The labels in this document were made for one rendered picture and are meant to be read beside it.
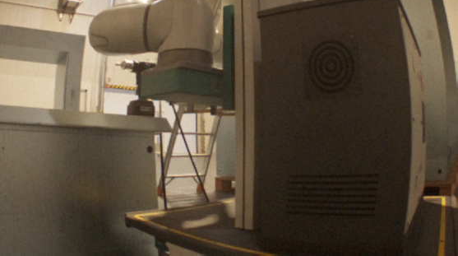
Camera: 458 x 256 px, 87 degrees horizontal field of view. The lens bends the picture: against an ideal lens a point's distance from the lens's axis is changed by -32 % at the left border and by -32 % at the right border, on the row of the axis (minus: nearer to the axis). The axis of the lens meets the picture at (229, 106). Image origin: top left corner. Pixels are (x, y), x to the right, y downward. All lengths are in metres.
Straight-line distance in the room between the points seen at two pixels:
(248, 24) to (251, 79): 0.15
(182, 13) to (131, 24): 0.15
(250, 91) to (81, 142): 0.65
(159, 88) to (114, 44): 0.21
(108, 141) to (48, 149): 0.28
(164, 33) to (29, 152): 0.64
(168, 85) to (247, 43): 0.23
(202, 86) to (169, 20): 0.20
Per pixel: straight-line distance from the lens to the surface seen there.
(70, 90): 3.18
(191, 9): 0.89
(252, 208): 0.85
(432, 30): 2.64
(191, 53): 0.86
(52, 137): 1.16
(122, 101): 12.25
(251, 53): 0.86
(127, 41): 0.93
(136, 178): 1.33
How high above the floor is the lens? 0.56
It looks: 5 degrees up
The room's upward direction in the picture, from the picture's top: straight up
